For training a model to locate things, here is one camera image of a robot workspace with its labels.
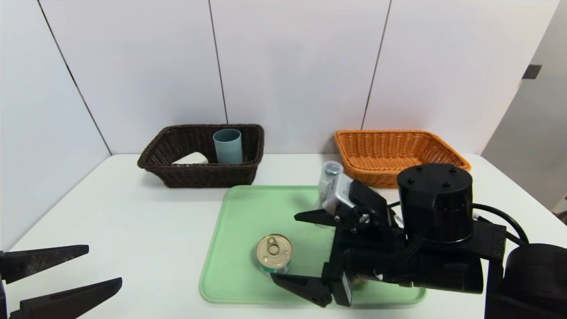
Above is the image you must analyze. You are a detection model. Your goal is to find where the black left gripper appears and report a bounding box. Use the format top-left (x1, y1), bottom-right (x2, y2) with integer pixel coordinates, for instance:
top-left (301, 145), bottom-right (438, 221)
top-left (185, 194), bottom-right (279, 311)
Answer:
top-left (0, 244), bottom-right (123, 319)

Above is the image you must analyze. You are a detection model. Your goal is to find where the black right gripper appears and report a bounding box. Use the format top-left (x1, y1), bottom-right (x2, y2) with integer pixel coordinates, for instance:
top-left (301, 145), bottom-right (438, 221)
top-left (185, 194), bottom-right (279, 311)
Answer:
top-left (270, 210), bottom-right (414, 308)

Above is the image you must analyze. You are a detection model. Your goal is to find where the tin can with gold lid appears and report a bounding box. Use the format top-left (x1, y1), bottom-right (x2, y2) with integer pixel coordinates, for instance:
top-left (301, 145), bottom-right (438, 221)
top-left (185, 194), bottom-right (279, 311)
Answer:
top-left (256, 233), bottom-right (293, 278)

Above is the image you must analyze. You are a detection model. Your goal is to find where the blue-grey plastic cup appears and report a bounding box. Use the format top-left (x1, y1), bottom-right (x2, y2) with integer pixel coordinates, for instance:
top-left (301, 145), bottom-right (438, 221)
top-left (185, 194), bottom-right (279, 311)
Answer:
top-left (213, 128), bottom-right (243, 165)

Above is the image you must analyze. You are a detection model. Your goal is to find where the white soap bar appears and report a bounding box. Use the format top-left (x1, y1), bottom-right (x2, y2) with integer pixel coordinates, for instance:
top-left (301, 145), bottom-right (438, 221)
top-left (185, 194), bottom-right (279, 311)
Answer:
top-left (172, 152), bottom-right (209, 165)

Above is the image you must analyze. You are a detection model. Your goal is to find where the orange wicker basket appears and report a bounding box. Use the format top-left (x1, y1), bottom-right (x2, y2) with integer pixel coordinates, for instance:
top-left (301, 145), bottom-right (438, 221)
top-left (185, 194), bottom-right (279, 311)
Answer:
top-left (334, 129), bottom-right (472, 190)

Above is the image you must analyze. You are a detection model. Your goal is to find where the dark brown wicker basket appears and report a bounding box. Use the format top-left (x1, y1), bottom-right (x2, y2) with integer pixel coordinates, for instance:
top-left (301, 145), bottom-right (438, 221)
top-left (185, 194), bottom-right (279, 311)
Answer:
top-left (137, 124), bottom-right (265, 189)

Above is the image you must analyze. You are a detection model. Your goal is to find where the light green plastic tray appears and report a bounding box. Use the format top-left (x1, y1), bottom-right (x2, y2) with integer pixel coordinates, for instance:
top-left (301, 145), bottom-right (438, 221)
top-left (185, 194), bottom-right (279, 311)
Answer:
top-left (199, 185), bottom-right (427, 305)

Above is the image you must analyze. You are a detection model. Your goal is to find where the white bottle with clear cap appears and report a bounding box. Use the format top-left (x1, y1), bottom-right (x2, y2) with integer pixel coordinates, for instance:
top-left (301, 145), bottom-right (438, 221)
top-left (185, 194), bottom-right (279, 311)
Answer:
top-left (317, 161), bottom-right (344, 211)

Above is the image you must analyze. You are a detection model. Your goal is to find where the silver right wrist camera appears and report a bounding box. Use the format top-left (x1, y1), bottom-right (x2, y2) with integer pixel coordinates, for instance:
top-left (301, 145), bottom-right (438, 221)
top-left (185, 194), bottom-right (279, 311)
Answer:
top-left (322, 174), bottom-right (392, 226)

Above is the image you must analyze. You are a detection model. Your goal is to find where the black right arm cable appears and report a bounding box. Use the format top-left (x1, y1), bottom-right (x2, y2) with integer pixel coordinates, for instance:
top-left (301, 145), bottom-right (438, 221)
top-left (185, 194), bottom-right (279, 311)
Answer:
top-left (472, 203), bottom-right (530, 244)

